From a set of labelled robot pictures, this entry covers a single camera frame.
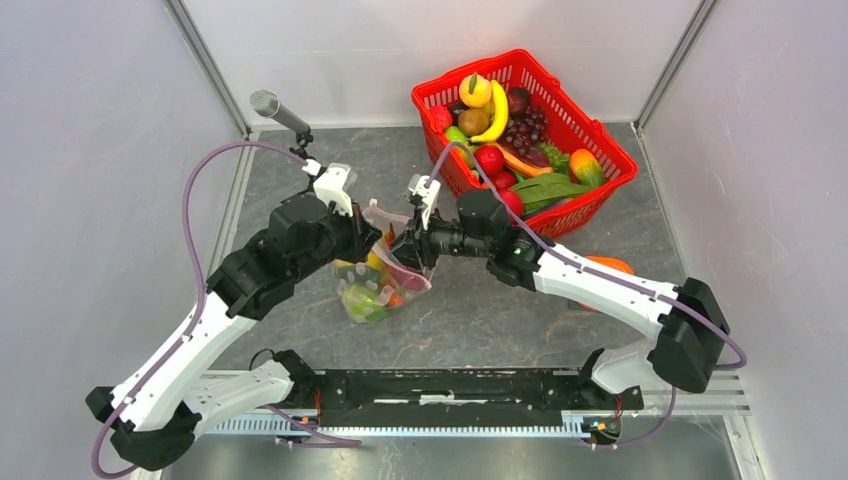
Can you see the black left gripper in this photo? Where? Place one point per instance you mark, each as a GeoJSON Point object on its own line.
{"type": "Point", "coordinates": [363, 234]}

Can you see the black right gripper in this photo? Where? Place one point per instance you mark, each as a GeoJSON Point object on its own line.
{"type": "Point", "coordinates": [416, 247]}

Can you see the purple sweet potato toy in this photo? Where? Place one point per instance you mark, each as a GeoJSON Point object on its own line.
{"type": "Point", "coordinates": [409, 280]}

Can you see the yellow banana bunch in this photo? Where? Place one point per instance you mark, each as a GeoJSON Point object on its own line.
{"type": "Point", "coordinates": [371, 268]}

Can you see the orange carrot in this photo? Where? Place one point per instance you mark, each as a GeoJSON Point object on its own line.
{"type": "Point", "coordinates": [395, 300]}

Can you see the clear pink zip top bag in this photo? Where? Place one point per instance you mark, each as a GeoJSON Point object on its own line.
{"type": "Point", "coordinates": [372, 289]}

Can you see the red apple toy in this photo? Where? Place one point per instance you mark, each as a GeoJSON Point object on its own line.
{"type": "Point", "coordinates": [490, 159]}

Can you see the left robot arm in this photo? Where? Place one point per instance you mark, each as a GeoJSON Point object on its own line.
{"type": "Point", "coordinates": [153, 417]}

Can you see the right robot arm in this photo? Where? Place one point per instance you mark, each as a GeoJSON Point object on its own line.
{"type": "Point", "coordinates": [683, 327]}

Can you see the black microphone tripod stand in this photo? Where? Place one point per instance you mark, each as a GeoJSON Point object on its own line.
{"type": "Point", "coordinates": [302, 142]}

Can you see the red tomato toy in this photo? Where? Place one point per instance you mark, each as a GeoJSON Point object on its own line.
{"type": "Point", "coordinates": [513, 201]}

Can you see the red pepper toy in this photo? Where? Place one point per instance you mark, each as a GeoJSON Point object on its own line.
{"type": "Point", "coordinates": [503, 180]}

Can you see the green lime toy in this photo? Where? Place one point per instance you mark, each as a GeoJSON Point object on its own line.
{"type": "Point", "coordinates": [455, 134]}

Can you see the red strawberry toy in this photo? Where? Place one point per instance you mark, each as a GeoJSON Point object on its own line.
{"type": "Point", "coordinates": [442, 117]}

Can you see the green leaf vegetable toy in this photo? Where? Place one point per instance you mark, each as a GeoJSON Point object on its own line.
{"type": "Point", "coordinates": [544, 190]}

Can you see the brown potato toy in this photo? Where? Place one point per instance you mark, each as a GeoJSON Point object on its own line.
{"type": "Point", "coordinates": [473, 121]}

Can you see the papaya slice toy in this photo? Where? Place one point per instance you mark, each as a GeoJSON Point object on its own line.
{"type": "Point", "coordinates": [520, 165]}

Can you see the single yellow banana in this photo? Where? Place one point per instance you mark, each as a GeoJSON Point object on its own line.
{"type": "Point", "coordinates": [500, 116]}

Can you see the grey microphone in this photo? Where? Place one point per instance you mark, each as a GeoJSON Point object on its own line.
{"type": "Point", "coordinates": [268, 105]}

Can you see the dark grape bunch toy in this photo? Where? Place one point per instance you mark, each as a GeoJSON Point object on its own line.
{"type": "Point", "coordinates": [527, 124]}

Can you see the mango toy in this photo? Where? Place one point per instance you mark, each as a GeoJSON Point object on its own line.
{"type": "Point", "coordinates": [586, 168]}

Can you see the red plastic basket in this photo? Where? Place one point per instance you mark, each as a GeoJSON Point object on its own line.
{"type": "Point", "coordinates": [570, 129]}

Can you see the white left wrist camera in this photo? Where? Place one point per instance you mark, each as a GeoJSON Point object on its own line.
{"type": "Point", "coordinates": [331, 185]}

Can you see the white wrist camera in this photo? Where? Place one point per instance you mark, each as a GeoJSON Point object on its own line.
{"type": "Point", "coordinates": [423, 192]}
{"type": "Point", "coordinates": [331, 185]}

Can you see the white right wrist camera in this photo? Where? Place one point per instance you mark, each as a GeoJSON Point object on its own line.
{"type": "Point", "coordinates": [423, 192]}

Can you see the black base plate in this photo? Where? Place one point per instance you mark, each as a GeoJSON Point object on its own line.
{"type": "Point", "coordinates": [499, 397]}

